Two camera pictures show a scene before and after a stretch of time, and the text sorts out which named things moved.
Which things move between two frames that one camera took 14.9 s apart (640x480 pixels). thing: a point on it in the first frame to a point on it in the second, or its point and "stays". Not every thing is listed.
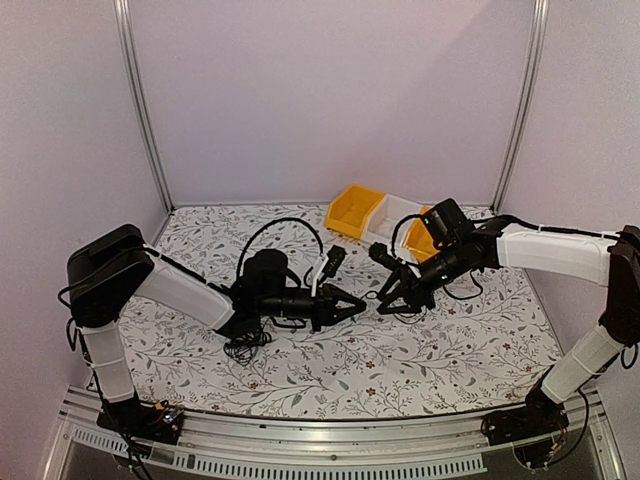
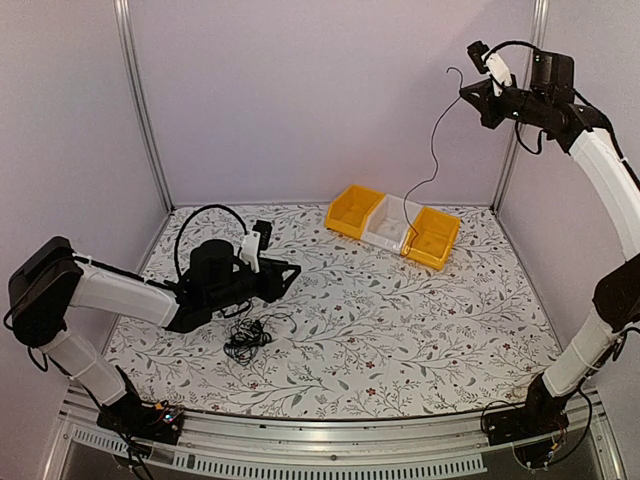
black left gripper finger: [334, 294] to [275, 269]
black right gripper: [414, 293] to [485, 104]
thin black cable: [373, 294] to [434, 154]
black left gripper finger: [340, 314] to [275, 292]
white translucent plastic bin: [380, 223] stays
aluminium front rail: [371, 446] stays
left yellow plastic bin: [349, 210] stays
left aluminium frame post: [121, 18] stays
